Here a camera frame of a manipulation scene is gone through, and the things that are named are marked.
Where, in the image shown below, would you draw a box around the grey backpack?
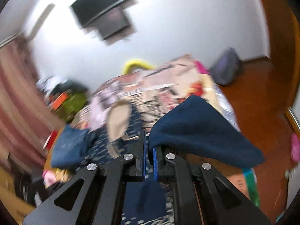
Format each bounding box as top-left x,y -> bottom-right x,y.
209,47 -> 243,86

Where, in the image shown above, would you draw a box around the metal bar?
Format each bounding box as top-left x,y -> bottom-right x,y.
285,106 -> 300,134

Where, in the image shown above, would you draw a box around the pink striped curtain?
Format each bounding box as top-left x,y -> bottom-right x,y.
0,34 -> 65,169

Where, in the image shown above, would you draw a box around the navy patterned cloth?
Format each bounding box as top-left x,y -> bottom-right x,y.
77,103 -> 175,225

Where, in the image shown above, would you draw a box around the pink cloth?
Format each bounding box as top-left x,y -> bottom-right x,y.
194,61 -> 210,75

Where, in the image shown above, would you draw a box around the green bag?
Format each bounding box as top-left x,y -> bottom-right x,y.
57,91 -> 87,122

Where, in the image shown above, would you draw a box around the blue denim jeans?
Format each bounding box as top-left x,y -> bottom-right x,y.
50,124 -> 97,169

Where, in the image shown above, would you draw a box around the red box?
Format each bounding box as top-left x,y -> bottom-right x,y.
43,130 -> 58,149

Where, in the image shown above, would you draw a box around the black wall television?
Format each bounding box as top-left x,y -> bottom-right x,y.
69,0 -> 139,46

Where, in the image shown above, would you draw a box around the green colourful packet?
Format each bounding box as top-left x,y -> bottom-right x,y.
242,167 -> 261,208

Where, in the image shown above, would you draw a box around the yellow curved object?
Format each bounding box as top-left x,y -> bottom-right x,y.
121,60 -> 155,75

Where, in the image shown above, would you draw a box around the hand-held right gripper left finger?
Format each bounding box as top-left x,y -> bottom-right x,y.
23,130 -> 147,225

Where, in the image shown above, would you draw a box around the brown wooden door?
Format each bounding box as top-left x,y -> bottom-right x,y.
253,0 -> 300,113

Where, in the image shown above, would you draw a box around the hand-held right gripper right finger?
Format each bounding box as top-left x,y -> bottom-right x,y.
152,145 -> 271,225

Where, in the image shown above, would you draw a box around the pink object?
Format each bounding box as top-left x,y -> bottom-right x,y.
291,133 -> 300,163

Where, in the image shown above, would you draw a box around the white newspaper print shirt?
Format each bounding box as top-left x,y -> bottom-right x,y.
90,84 -> 122,132

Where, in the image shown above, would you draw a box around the white wall unit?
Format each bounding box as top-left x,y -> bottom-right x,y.
30,3 -> 55,37

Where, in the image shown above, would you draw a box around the navy blue garment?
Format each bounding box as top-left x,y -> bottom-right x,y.
148,95 -> 266,168

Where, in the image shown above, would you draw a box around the beige garment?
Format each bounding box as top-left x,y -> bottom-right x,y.
106,102 -> 133,158

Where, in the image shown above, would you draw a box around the orange box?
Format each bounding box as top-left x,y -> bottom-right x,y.
50,92 -> 71,110

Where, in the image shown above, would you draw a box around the dark cloth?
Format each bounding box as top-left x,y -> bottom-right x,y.
56,80 -> 88,94

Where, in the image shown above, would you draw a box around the yellow floral cloth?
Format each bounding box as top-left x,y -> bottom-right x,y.
43,168 -> 71,188

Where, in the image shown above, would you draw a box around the white crumpled bag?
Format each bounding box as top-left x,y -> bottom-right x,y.
36,75 -> 64,89

